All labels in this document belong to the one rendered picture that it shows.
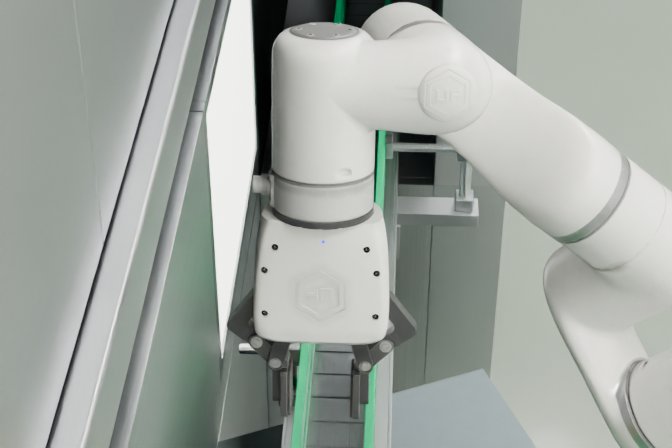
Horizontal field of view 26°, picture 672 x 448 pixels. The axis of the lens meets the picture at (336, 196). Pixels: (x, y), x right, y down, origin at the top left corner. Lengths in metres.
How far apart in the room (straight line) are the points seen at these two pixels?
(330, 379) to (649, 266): 0.63
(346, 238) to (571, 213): 0.17
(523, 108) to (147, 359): 0.35
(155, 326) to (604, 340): 0.37
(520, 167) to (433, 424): 0.75
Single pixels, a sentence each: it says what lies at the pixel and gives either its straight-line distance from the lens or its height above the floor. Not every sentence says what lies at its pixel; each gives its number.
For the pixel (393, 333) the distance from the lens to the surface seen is 1.11.
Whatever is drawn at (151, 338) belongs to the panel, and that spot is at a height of 1.32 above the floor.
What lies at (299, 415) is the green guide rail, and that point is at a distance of 1.53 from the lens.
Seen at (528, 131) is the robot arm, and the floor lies 1.42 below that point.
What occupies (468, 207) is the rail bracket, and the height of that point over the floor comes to 0.87.
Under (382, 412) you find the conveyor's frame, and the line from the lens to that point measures 1.65.
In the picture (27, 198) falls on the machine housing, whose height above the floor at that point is 1.56.
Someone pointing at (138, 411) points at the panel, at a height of 1.31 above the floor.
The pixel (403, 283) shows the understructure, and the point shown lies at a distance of 2.33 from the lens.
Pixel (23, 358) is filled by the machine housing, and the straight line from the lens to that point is 0.84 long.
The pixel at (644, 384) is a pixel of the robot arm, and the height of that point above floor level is 1.24.
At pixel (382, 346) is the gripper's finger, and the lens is 1.11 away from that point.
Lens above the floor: 2.05
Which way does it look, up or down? 37 degrees down
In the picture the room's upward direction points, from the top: straight up
